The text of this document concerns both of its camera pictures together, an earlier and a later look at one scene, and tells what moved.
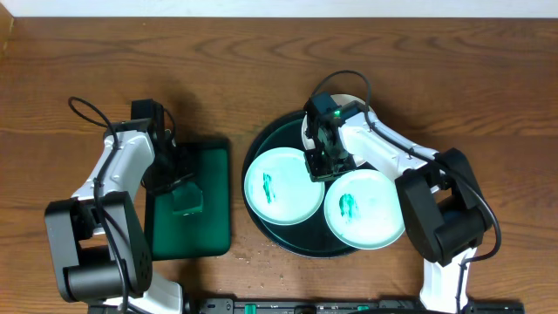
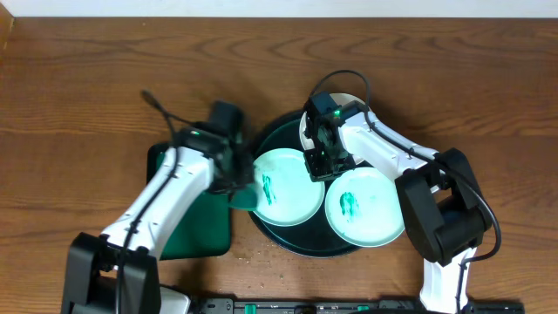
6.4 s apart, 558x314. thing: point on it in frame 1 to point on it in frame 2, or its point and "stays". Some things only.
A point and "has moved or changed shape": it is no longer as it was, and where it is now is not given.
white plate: [279, 188] stays
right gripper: [317, 173] stays
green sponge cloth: [187, 200] has moved or changed shape
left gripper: [173, 181] to [238, 175]
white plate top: [342, 100] stays
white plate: [363, 208] stays
